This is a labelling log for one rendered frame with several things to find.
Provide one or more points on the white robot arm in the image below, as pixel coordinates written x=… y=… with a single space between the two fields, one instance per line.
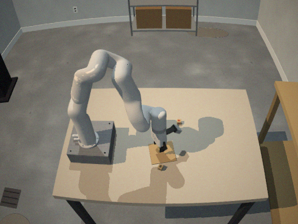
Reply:
x=126 y=87

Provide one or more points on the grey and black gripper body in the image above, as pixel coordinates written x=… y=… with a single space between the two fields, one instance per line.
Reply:
x=159 y=138

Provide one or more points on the tan flat mat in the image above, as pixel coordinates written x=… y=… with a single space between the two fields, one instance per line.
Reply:
x=163 y=157

